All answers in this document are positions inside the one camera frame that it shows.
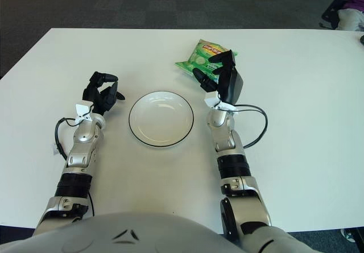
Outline grey robot torso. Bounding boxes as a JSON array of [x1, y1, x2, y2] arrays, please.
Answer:
[[0, 211, 245, 253]]

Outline white plate black rim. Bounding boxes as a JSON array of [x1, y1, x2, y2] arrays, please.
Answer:
[[128, 91, 195, 148]]

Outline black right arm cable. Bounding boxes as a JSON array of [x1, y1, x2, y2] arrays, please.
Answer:
[[216, 93, 268, 149]]

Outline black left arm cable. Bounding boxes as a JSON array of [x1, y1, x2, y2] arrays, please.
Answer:
[[55, 115, 95, 217]]

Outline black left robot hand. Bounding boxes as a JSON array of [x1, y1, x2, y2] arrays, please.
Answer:
[[81, 70, 126, 115]]

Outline green chips snack bag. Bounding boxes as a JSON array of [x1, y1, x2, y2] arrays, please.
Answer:
[[174, 39, 238, 84]]

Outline black office chair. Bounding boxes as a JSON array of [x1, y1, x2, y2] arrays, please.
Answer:
[[320, 0, 346, 29]]

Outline grey shoe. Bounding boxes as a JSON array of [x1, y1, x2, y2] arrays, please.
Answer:
[[340, 229, 358, 243]]

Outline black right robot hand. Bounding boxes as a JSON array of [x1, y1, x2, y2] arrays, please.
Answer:
[[192, 49, 245, 105]]

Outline person in purple shirt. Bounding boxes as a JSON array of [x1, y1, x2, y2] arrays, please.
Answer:
[[337, 0, 364, 32]]

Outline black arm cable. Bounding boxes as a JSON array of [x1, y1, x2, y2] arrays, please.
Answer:
[[216, 93, 268, 149], [55, 115, 95, 217]]

